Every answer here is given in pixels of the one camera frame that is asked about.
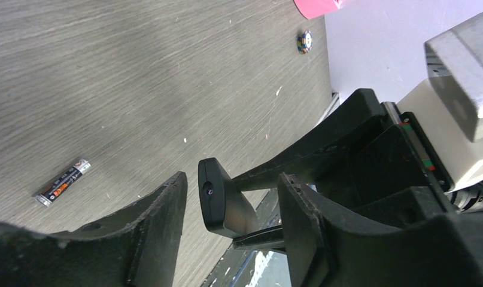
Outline black battery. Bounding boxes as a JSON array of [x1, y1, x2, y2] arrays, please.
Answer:
[[35, 158, 91, 207]]

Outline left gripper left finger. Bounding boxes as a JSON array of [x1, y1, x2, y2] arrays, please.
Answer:
[[47, 172, 188, 286]]

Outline pink metronome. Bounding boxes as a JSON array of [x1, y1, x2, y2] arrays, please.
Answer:
[[293, 0, 346, 20]]

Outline small patterned ball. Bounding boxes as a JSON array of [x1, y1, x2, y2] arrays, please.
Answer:
[[297, 30, 313, 54]]

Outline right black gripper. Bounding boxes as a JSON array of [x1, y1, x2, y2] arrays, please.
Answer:
[[233, 88, 454, 210]]

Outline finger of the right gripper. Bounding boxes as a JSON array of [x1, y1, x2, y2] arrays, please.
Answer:
[[232, 225, 286, 254]]

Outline black remote control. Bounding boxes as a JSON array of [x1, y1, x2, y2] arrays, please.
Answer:
[[198, 158, 259, 239]]

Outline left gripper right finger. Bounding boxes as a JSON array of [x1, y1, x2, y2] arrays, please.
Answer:
[[277, 174, 483, 286]]

